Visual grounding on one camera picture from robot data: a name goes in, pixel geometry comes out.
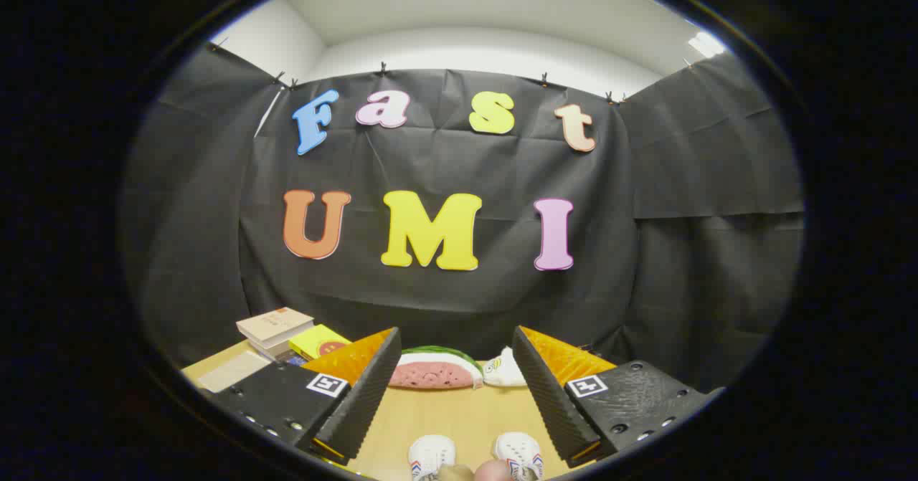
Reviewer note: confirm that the beige cardboard storage box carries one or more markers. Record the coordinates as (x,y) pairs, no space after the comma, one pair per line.
(229,372)

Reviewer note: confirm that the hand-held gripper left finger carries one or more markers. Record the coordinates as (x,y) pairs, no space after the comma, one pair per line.
(366,402)

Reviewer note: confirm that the blue book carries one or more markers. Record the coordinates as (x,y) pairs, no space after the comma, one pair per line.
(295,360)

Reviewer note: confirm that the yellow book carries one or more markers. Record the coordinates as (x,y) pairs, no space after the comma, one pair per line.
(319,341)

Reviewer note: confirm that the white striped canvas shoe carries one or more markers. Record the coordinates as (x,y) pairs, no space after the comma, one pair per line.
(518,452)
(430,456)

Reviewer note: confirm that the ceiling light panel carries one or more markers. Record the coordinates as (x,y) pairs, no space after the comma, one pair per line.
(706,44)

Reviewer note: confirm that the watermelon slice plush toy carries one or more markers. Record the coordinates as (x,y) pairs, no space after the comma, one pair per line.
(430,373)

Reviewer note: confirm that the white plush toy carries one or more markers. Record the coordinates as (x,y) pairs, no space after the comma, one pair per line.
(505,373)

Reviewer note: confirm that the beige book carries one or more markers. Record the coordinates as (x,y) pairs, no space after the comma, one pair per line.
(274,325)

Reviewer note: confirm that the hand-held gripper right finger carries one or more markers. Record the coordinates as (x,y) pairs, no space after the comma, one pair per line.
(549,402)

